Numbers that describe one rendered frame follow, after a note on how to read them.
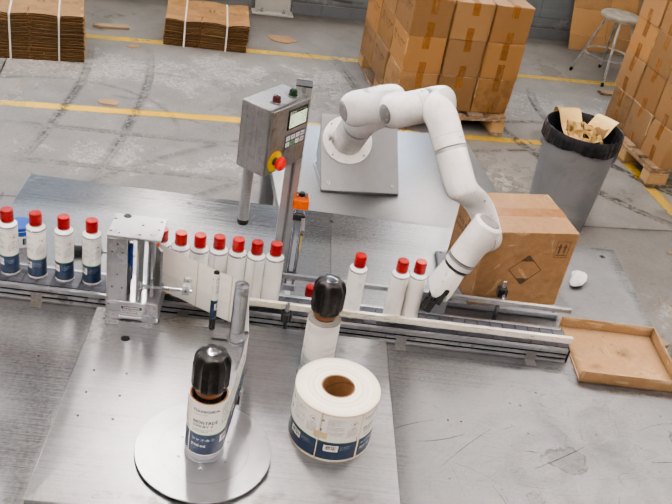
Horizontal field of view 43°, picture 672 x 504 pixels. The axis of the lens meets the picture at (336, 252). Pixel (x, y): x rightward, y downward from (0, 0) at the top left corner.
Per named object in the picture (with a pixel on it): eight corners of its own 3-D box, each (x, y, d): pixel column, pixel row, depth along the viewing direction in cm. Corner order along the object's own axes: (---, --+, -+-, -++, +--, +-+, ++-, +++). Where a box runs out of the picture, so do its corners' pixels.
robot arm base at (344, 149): (323, 164, 318) (334, 148, 300) (321, 115, 321) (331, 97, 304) (372, 165, 322) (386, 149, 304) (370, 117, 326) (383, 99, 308)
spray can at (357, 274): (340, 317, 244) (352, 258, 233) (340, 307, 249) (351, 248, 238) (358, 320, 245) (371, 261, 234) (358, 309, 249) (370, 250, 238)
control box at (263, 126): (235, 164, 226) (241, 98, 216) (274, 146, 239) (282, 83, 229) (265, 179, 222) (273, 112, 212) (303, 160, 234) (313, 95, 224)
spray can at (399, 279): (381, 322, 245) (395, 264, 234) (381, 312, 250) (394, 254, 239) (399, 325, 246) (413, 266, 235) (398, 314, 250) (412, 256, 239)
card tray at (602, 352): (578, 381, 245) (583, 371, 243) (558, 326, 267) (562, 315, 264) (678, 393, 247) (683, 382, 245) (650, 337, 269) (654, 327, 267)
